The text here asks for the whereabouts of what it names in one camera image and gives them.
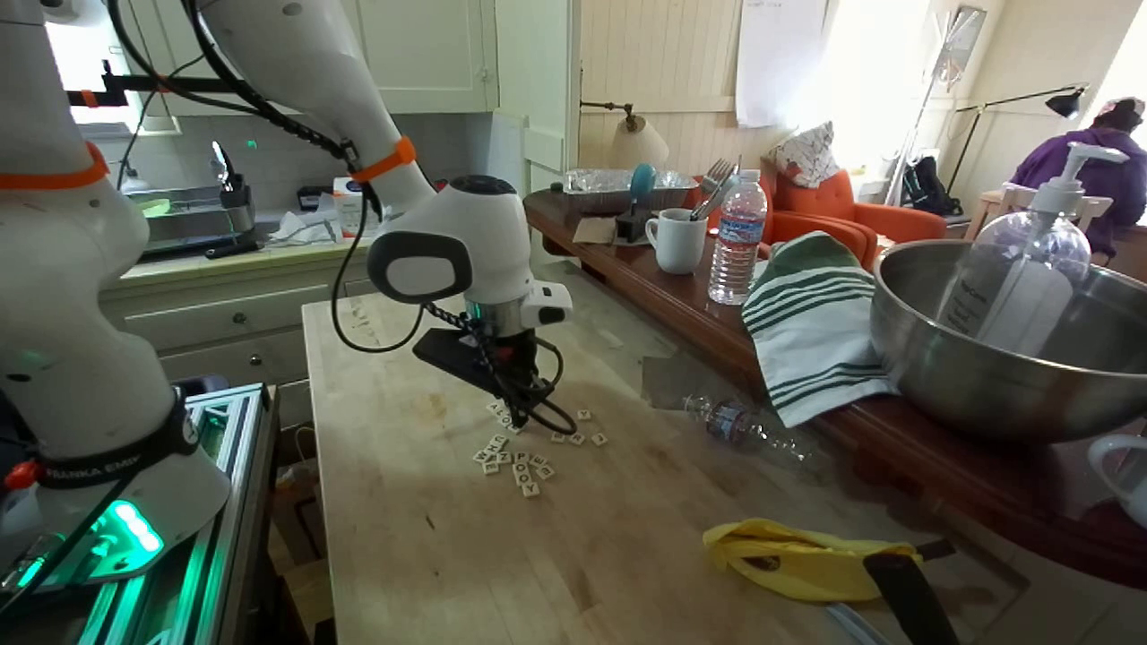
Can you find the black handled knife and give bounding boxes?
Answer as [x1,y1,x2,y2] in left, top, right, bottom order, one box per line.
[862,545,968,645]

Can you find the green striped white towel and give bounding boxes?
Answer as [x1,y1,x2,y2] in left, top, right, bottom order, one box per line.
[738,225,905,433]

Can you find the table lamp with cream shade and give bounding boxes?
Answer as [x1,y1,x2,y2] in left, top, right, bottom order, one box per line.
[579,98,674,172]

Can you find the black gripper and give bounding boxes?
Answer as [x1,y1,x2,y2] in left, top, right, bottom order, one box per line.
[478,329,542,429]

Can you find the stainless steel counter appliance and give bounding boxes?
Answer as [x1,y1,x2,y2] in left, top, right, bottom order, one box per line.
[114,177,244,262]

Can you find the stainless steel mixing bowl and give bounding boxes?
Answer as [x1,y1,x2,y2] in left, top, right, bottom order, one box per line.
[867,238,1147,447]

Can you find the clear pump sanitizer bottle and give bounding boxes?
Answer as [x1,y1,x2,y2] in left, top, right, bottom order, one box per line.
[931,136,1132,363]

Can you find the orange armchair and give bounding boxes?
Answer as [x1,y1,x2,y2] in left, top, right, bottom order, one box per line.
[685,157,954,274]

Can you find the black base block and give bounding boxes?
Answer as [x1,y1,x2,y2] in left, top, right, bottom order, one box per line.
[612,198,656,246]

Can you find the white crumpled cloth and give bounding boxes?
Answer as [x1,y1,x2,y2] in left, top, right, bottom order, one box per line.
[266,194,353,251]

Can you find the white hanging wall sheet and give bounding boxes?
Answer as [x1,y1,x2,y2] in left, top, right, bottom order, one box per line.
[732,0,837,132]

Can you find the white dust mop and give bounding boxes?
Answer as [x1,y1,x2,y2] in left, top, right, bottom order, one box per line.
[881,0,992,209]

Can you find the brown cardboard sheet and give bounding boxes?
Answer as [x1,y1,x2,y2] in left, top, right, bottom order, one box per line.
[567,213,627,251]

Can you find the aluminium foil tray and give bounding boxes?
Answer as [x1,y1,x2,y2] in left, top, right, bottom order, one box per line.
[560,164,704,202]

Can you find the black floor lamp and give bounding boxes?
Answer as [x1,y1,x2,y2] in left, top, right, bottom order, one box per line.
[946,83,1095,203]

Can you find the person in purple shirt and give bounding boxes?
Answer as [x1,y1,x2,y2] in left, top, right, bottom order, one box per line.
[1004,94,1147,262]

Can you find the black backpack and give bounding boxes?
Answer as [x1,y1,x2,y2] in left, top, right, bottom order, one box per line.
[899,153,962,218]

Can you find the dark brown wooden side table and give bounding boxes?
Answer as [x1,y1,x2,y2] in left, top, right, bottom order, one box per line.
[520,183,1147,596]

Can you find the white drawer cabinet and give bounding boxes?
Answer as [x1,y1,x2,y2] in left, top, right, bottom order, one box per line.
[100,241,425,393]

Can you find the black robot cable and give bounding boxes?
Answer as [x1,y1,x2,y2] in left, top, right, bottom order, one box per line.
[104,0,580,440]

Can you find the clear plastic water bottle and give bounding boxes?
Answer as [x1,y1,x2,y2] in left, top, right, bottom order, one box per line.
[704,164,776,313]

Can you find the white wall cabinet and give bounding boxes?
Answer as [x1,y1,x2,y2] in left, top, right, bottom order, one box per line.
[342,0,507,117]

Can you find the white ceramic mug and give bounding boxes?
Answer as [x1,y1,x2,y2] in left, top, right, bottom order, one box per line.
[1082,429,1147,533]
[642,203,713,281]

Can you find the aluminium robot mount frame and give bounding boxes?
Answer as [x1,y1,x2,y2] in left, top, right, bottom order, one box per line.
[0,380,285,645]

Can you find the black rod with orange clamps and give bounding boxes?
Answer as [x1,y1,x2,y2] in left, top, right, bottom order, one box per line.
[64,65,244,109]

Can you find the patterned white pillow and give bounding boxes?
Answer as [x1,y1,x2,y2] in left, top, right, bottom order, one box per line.
[766,117,845,194]

